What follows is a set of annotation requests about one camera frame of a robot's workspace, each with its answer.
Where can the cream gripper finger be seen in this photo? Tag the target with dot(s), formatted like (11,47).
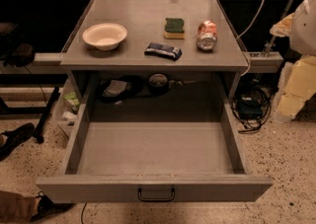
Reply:
(296,86)

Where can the grey top drawer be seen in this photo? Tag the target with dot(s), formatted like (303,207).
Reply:
(110,161)

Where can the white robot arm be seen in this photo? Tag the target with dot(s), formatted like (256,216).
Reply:
(300,27)

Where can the crushed red soda can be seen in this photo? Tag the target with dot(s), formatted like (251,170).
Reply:
(207,35)

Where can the metal slanted rod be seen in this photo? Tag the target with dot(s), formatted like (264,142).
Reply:
(283,17)

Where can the green yellow sponge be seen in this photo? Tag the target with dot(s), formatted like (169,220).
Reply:
(174,28)

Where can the blue snack packet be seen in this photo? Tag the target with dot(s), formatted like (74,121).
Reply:
(163,50)

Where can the black tripod leg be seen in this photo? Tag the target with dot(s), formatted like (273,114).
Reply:
(44,115)

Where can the black right shoe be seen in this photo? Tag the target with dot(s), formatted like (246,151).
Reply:
(45,207)

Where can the black shoe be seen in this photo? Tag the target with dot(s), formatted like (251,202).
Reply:
(45,207)
(12,139)

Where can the black left shoe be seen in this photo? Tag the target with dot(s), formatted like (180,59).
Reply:
(12,139)

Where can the brown trouser leg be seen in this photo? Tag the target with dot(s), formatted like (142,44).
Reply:
(15,207)

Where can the grey cabinet frame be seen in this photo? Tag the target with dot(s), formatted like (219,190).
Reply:
(145,21)

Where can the black drawer handle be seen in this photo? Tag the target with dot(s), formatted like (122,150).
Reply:
(156,195)

